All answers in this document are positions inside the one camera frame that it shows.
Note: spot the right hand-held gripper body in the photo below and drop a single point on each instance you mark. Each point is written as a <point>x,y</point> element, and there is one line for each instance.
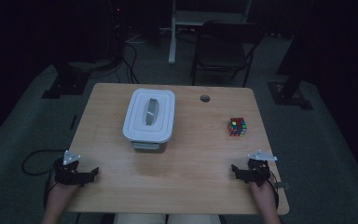
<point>258,171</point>

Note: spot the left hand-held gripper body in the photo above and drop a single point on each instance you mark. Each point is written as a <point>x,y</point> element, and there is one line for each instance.
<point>68,174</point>

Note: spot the multicoloured puzzle cube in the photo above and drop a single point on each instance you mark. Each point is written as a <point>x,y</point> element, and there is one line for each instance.
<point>237,127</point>

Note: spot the clear grey storage box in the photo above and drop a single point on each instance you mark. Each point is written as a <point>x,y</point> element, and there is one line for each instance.
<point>149,146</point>

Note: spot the person's left hand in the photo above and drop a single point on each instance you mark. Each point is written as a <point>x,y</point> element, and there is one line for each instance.
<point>57,194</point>

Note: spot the person's right hand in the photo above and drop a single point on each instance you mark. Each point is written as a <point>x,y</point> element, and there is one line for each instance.
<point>263,194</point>

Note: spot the black floor strip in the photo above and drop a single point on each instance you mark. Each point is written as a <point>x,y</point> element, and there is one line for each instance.
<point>73,122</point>

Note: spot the person's beige trousers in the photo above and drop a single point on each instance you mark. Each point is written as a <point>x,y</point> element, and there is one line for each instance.
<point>140,219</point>

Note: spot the grey table grommet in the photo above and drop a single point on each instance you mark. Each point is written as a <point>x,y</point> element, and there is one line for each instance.
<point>205,98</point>

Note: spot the black stand with square base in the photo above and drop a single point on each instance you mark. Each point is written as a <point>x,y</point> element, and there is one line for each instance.
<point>290,93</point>
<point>66,82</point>

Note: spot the grey round stand base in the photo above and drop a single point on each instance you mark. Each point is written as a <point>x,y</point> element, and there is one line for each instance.
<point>90,64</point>

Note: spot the black folding chair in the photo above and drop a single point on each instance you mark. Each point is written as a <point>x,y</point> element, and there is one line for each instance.
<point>227,46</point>

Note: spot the white desk frame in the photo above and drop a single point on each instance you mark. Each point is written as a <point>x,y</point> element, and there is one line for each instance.
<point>180,18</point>

